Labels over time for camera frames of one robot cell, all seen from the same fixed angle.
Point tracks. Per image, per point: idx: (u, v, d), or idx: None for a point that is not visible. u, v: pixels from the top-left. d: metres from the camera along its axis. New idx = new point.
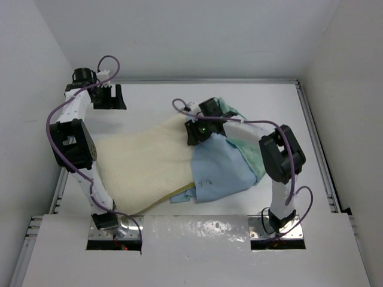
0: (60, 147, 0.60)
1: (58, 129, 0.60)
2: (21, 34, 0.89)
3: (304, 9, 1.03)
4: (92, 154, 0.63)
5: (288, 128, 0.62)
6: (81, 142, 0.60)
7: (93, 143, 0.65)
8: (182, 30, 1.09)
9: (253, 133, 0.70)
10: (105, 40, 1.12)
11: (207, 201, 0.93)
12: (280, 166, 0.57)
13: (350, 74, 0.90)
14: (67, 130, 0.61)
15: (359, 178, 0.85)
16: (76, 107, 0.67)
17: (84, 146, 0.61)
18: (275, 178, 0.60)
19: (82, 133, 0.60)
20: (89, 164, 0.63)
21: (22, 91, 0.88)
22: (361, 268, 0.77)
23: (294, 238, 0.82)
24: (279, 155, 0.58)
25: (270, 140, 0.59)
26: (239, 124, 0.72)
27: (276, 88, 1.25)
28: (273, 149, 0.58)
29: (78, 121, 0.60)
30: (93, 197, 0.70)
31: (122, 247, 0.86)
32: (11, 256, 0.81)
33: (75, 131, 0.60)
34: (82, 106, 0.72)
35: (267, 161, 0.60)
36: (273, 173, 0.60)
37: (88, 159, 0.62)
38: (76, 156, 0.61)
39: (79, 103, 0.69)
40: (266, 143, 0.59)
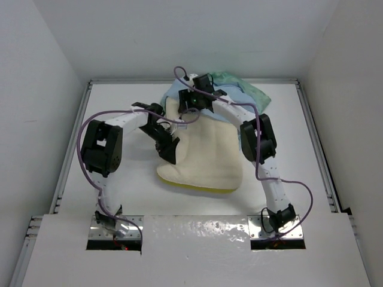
0: (89, 144, 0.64)
1: (99, 127, 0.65)
2: (21, 33, 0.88)
3: (304, 9, 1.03)
4: (111, 166, 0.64)
5: (267, 118, 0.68)
6: (108, 147, 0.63)
7: (119, 156, 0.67)
8: (182, 31, 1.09)
9: (237, 116, 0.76)
10: (105, 40, 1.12)
11: (207, 201, 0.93)
12: (251, 147, 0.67)
13: (351, 74, 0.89)
14: (106, 131, 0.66)
15: (359, 178, 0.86)
16: (127, 119, 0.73)
17: (106, 153, 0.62)
18: (248, 155, 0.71)
19: (113, 140, 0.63)
20: (103, 173, 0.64)
21: (22, 91, 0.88)
22: (361, 269, 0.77)
23: (294, 238, 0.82)
24: (252, 140, 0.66)
25: (249, 125, 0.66)
26: (227, 104, 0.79)
27: (277, 88, 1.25)
28: (249, 133, 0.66)
29: (117, 129, 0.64)
30: (100, 200, 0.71)
31: (122, 247, 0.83)
32: (11, 255, 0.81)
33: (111, 136, 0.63)
34: (134, 122, 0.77)
35: (244, 141, 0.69)
36: (247, 152, 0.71)
37: (105, 168, 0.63)
38: (96, 159, 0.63)
39: (132, 118, 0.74)
40: (245, 128, 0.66)
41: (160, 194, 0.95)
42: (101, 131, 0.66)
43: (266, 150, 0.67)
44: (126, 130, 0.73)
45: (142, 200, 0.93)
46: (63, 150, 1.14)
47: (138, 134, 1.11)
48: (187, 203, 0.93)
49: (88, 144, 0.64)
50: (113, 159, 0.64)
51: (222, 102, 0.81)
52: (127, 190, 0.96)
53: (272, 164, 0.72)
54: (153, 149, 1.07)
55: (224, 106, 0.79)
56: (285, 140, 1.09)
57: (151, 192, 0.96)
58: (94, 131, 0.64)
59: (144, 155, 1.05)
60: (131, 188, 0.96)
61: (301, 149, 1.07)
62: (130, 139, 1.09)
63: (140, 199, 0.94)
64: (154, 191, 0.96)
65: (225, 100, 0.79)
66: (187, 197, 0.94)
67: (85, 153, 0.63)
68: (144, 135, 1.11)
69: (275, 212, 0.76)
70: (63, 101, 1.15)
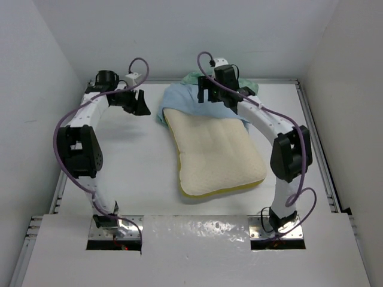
0: (65, 153, 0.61)
1: (66, 134, 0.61)
2: (21, 33, 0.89)
3: (304, 10, 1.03)
4: (96, 164, 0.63)
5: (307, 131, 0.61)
6: (87, 149, 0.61)
7: (100, 153, 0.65)
8: (182, 31, 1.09)
9: (269, 125, 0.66)
10: (105, 40, 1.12)
11: (207, 201, 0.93)
12: (286, 165, 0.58)
13: (351, 74, 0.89)
14: (75, 135, 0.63)
15: (359, 178, 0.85)
16: (90, 113, 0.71)
17: (88, 156, 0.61)
18: (277, 171, 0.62)
19: (88, 140, 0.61)
20: (91, 173, 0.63)
21: (22, 92, 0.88)
22: (361, 269, 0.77)
23: (294, 238, 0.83)
24: (290, 156, 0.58)
25: (284, 140, 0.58)
26: (257, 109, 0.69)
27: (277, 88, 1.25)
28: (286, 149, 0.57)
29: (88, 128, 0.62)
30: (94, 202, 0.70)
31: (122, 247, 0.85)
32: (12, 255, 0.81)
33: (82, 136, 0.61)
34: (98, 110, 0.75)
35: (276, 157, 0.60)
36: (277, 168, 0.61)
37: (91, 168, 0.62)
38: (78, 164, 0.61)
39: (94, 108, 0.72)
40: (280, 142, 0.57)
41: (160, 194, 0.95)
42: (70, 137, 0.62)
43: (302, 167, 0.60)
44: (93, 123, 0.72)
45: (142, 200, 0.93)
46: None
47: (138, 134, 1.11)
48: (187, 203, 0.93)
49: (65, 153, 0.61)
50: (96, 156, 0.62)
51: (251, 104, 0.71)
52: (127, 190, 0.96)
53: (297, 180, 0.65)
54: (153, 149, 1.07)
55: (254, 111, 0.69)
56: None
57: (151, 192, 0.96)
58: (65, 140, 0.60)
59: (143, 155, 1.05)
60: (131, 188, 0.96)
61: None
62: (130, 139, 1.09)
63: (140, 199, 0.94)
64: (154, 191, 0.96)
65: (255, 103, 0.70)
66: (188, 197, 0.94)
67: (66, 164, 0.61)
68: (145, 135, 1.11)
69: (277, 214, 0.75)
70: (63, 101, 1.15)
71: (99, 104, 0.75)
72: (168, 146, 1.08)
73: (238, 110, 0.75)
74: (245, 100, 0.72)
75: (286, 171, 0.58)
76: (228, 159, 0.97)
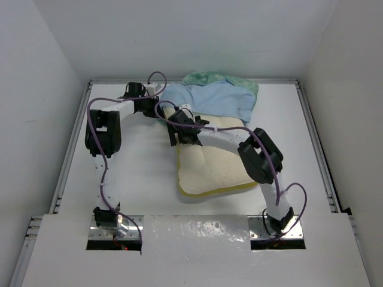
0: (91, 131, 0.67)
1: (97, 115, 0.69)
2: (21, 33, 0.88)
3: (304, 10, 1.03)
4: (115, 147, 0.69)
5: (263, 131, 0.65)
6: (111, 130, 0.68)
7: (118, 139, 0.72)
8: (182, 31, 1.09)
9: (230, 141, 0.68)
10: (105, 40, 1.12)
11: (206, 201, 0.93)
12: (260, 168, 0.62)
13: (350, 74, 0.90)
14: (104, 118, 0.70)
15: (359, 178, 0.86)
16: (119, 107, 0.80)
17: (111, 135, 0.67)
18: (257, 177, 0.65)
19: (114, 121, 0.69)
20: (109, 153, 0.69)
21: (22, 92, 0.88)
22: (361, 269, 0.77)
23: (294, 238, 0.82)
24: (258, 158, 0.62)
25: (246, 146, 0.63)
26: (213, 132, 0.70)
27: (277, 88, 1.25)
28: (251, 154, 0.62)
29: (115, 113, 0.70)
30: (102, 185, 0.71)
31: (122, 247, 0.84)
32: (12, 255, 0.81)
33: (110, 119, 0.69)
34: (125, 110, 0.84)
35: (248, 165, 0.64)
36: (253, 174, 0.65)
37: (110, 147, 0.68)
38: (102, 142, 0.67)
39: (124, 106, 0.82)
40: (244, 150, 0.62)
41: (160, 194, 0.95)
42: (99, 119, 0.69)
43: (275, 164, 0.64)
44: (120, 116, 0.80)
45: (141, 201, 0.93)
46: (63, 150, 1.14)
47: (138, 134, 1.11)
48: (187, 204, 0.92)
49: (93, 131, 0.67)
50: (115, 140, 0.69)
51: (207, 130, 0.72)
52: (127, 190, 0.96)
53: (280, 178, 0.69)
54: (153, 149, 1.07)
55: (211, 134, 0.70)
56: (285, 140, 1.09)
57: (151, 192, 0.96)
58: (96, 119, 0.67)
59: (143, 155, 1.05)
60: (131, 188, 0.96)
61: (300, 149, 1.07)
62: (130, 139, 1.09)
63: (140, 199, 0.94)
64: (154, 191, 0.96)
65: (210, 128, 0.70)
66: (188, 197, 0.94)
67: (90, 141, 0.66)
68: (145, 134, 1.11)
69: (278, 220, 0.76)
70: (63, 101, 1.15)
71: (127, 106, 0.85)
72: (168, 146, 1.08)
73: (201, 141, 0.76)
74: (201, 130, 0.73)
75: (263, 173, 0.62)
76: (226, 159, 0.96)
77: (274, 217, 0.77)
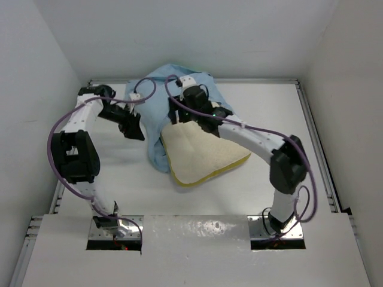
0: (61, 158, 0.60)
1: (61, 139, 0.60)
2: (21, 33, 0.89)
3: (304, 10, 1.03)
4: (94, 170, 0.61)
5: (298, 140, 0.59)
6: (82, 154, 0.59)
7: (96, 156, 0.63)
8: (182, 30, 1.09)
9: (258, 143, 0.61)
10: (104, 40, 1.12)
11: (207, 201, 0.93)
12: (289, 180, 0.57)
13: (350, 74, 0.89)
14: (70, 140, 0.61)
15: (359, 178, 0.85)
16: (84, 117, 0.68)
17: (83, 160, 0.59)
18: (281, 186, 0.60)
19: (83, 144, 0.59)
20: (90, 178, 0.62)
21: (22, 91, 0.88)
22: (361, 269, 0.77)
23: (293, 238, 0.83)
24: (291, 169, 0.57)
25: (281, 155, 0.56)
26: (240, 129, 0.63)
27: (277, 88, 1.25)
28: (286, 164, 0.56)
29: (82, 134, 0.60)
30: (93, 205, 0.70)
31: (122, 247, 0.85)
32: (11, 256, 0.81)
33: (78, 142, 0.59)
34: (92, 115, 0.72)
35: (277, 174, 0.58)
36: (276, 183, 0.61)
37: (87, 171, 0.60)
38: (74, 168, 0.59)
39: (89, 112, 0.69)
40: (279, 161, 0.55)
41: (160, 194, 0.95)
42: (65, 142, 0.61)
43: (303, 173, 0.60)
44: (88, 129, 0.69)
45: (141, 201, 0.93)
46: None
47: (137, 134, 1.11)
48: (187, 204, 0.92)
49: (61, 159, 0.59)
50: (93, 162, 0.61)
51: (231, 124, 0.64)
52: (127, 190, 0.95)
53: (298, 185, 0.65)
54: None
55: (239, 133, 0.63)
56: None
57: (151, 192, 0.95)
58: (60, 144, 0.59)
59: (143, 156, 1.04)
60: (131, 188, 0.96)
61: None
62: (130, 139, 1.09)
63: (140, 199, 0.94)
64: (154, 191, 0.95)
65: (237, 124, 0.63)
66: (187, 197, 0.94)
67: (62, 169, 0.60)
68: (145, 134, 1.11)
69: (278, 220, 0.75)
70: (63, 101, 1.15)
71: (93, 106, 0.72)
72: None
73: (221, 134, 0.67)
74: (224, 124, 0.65)
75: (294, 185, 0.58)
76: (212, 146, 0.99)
77: (275, 217, 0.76)
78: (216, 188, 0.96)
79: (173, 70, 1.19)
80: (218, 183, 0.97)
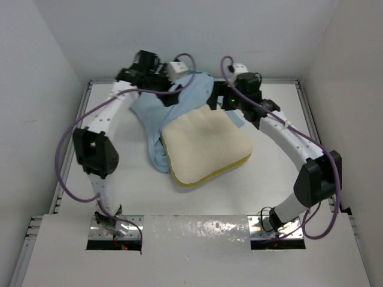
0: (82, 152, 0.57)
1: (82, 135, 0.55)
2: (21, 33, 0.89)
3: (304, 10, 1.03)
4: (108, 170, 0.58)
5: (339, 157, 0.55)
6: (100, 156, 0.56)
7: (115, 155, 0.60)
8: (182, 30, 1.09)
9: (295, 148, 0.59)
10: (105, 39, 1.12)
11: (207, 201, 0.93)
12: (314, 194, 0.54)
13: (350, 74, 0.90)
14: (91, 137, 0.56)
15: (359, 178, 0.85)
16: (112, 114, 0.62)
17: (100, 162, 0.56)
18: (301, 195, 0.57)
19: (102, 149, 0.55)
20: (103, 175, 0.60)
21: (21, 91, 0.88)
22: (361, 269, 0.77)
23: (294, 238, 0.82)
24: (318, 184, 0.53)
25: (315, 167, 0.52)
26: (283, 128, 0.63)
27: (277, 88, 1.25)
28: (316, 176, 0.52)
29: (105, 139, 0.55)
30: (98, 200, 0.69)
31: (122, 247, 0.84)
32: (11, 256, 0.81)
33: (98, 144, 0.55)
34: (122, 109, 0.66)
35: (303, 183, 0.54)
36: (301, 193, 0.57)
37: (103, 171, 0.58)
38: (91, 164, 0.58)
39: (118, 108, 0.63)
40: (312, 173, 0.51)
41: (160, 194, 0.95)
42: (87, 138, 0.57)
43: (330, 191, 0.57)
44: (115, 125, 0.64)
45: (141, 201, 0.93)
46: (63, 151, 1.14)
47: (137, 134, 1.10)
48: (187, 203, 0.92)
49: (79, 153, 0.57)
50: (109, 164, 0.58)
51: (275, 121, 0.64)
52: (127, 190, 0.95)
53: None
54: None
55: (280, 131, 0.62)
56: None
57: (151, 192, 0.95)
58: (79, 142, 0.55)
59: (143, 155, 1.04)
60: (131, 188, 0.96)
61: None
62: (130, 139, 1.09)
63: (139, 199, 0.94)
64: (153, 191, 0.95)
65: (282, 121, 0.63)
66: (187, 197, 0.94)
67: (81, 162, 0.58)
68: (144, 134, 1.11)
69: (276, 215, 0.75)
70: (63, 101, 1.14)
71: (125, 100, 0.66)
72: None
73: (261, 125, 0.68)
74: (268, 117, 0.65)
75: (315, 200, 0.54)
76: (212, 147, 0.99)
77: (273, 213, 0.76)
78: (216, 188, 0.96)
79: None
80: (218, 183, 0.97)
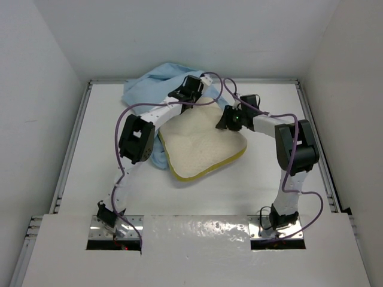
0: (127, 134, 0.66)
1: (133, 119, 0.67)
2: (21, 33, 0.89)
3: (304, 9, 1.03)
4: (142, 156, 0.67)
5: (307, 122, 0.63)
6: (142, 142, 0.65)
7: (151, 147, 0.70)
8: (182, 30, 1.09)
9: (273, 123, 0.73)
10: (105, 39, 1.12)
11: (207, 201, 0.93)
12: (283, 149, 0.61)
13: (351, 73, 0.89)
14: (140, 125, 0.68)
15: (360, 177, 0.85)
16: (160, 114, 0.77)
17: (140, 146, 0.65)
18: (281, 162, 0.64)
19: (146, 134, 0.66)
20: (134, 159, 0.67)
21: (22, 91, 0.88)
22: (361, 269, 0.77)
23: (294, 238, 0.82)
24: (289, 143, 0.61)
25: (285, 127, 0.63)
26: (266, 116, 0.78)
27: (277, 88, 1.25)
28: (285, 133, 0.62)
29: (152, 126, 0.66)
30: (115, 187, 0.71)
31: (122, 247, 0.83)
32: (11, 256, 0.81)
33: (145, 129, 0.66)
34: (167, 115, 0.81)
35: (278, 144, 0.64)
36: (280, 159, 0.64)
37: (137, 156, 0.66)
38: (131, 147, 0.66)
39: (166, 113, 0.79)
40: (279, 128, 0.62)
41: (160, 194, 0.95)
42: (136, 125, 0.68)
43: (304, 159, 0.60)
44: (158, 125, 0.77)
45: (140, 201, 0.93)
46: (63, 151, 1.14)
47: None
48: (187, 204, 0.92)
49: (125, 136, 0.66)
50: (146, 149, 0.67)
51: (263, 115, 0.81)
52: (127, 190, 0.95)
53: (301, 178, 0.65)
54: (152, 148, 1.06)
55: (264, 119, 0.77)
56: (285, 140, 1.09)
57: (150, 192, 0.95)
58: (131, 125, 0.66)
59: None
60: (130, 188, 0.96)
61: None
62: None
63: (139, 199, 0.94)
64: (153, 191, 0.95)
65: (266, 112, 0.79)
66: (187, 197, 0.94)
67: (122, 143, 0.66)
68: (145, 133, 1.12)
69: (277, 212, 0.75)
70: (63, 101, 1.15)
71: (172, 109, 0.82)
72: None
73: (255, 125, 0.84)
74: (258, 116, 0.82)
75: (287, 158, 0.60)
76: (209, 142, 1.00)
77: (274, 209, 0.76)
78: (216, 188, 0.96)
79: (170, 69, 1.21)
80: (218, 183, 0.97)
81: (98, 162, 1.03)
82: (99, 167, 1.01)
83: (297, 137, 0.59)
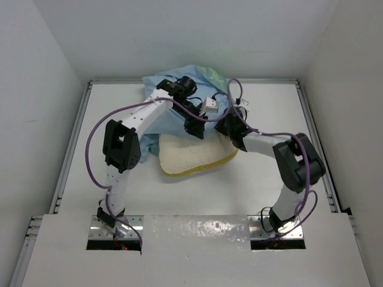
0: (109, 142, 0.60)
1: (113, 126, 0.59)
2: (21, 33, 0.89)
3: (304, 10, 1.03)
4: (128, 164, 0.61)
5: (305, 136, 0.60)
6: (125, 150, 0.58)
7: (137, 153, 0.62)
8: (182, 30, 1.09)
9: (268, 142, 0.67)
10: (105, 39, 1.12)
11: (207, 201, 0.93)
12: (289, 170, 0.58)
13: (350, 74, 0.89)
14: (121, 131, 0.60)
15: (360, 178, 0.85)
16: (145, 114, 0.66)
17: (123, 155, 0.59)
18: (289, 184, 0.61)
19: (128, 142, 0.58)
20: (121, 168, 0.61)
21: (21, 91, 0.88)
22: (361, 269, 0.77)
23: (294, 238, 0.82)
24: (295, 163, 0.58)
25: (283, 146, 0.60)
26: (258, 134, 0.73)
27: (276, 88, 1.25)
28: (287, 154, 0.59)
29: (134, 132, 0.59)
30: (108, 195, 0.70)
31: (122, 247, 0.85)
32: (11, 256, 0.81)
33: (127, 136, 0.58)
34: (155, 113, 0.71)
35: (281, 167, 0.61)
36: (286, 181, 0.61)
37: (122, 165, 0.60)
38: (115, 156, 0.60)
39: (152, 111, 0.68)
40: (279, 148, 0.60)
41: (160, 194, 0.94)
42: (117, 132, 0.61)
43: (313, 174, 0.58)
44: (145, 126, 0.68)
45: (140, 201, 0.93)
46: (63, 151, 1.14)
47: None
48: (187, 204, 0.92)
49: (108, 144, 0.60)
50: (132, 156, 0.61)
51: (253, 134, 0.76)
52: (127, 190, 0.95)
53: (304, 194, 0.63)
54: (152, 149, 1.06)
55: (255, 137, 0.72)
56: None
57: (149, 192, 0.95)
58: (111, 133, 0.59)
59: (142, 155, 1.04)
60: (130, 188, 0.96)
61: None
62: None
63: (139, 199, 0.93)
64: (152, 191, 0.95)
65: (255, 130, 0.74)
66: (187, 197, 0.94)
67: (106, 152, 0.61)
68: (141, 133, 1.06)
69: (275, 213, 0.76)
70: (63, 102, 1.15)
71: (160, 106, 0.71)
72: None
73: (246, 146, 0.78)
74: (248, 134, 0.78)
75: (297, 179, 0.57)
76: (200, 144, 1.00)
77: (274, 211, 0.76)
78: (216, 188, 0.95)
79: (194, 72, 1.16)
80: (218, 183, 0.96)
81: (98, 162, 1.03)
82: (99, 167, 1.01)
83: (304, 157, 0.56)
